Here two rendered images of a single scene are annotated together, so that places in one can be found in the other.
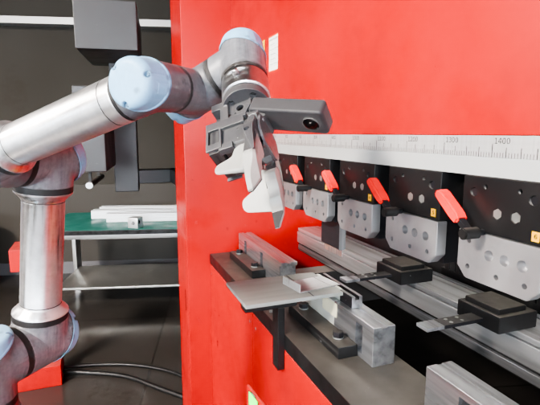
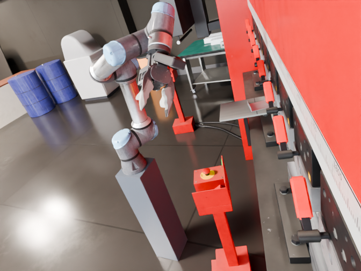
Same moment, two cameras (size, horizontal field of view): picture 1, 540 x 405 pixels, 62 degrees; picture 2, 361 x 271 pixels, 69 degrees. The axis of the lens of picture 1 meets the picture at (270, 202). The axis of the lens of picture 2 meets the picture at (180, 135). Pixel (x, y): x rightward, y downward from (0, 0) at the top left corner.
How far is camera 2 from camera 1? 54 cm
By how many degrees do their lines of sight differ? 42
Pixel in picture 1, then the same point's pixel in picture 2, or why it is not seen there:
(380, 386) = (276, 165)
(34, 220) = (124, 91)
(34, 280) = (132, 112)
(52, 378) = (189, 128)
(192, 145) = (222, 11)
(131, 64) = (106, 49)
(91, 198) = not seen: hidden behind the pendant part
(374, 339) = not seen: hidden behind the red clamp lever
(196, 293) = (237, 94)
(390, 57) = not seen: outside the picture
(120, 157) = (196, 18)
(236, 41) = (153, 14)
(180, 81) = (131, 46)
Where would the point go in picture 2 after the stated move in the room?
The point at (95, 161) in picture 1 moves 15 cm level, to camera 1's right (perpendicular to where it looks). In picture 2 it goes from (177, 30) to (192, 27)
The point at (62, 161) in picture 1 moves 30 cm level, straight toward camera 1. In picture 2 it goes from (125, 66) to (105, 91)
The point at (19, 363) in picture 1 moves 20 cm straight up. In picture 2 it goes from (135, 143) to (121, 111)
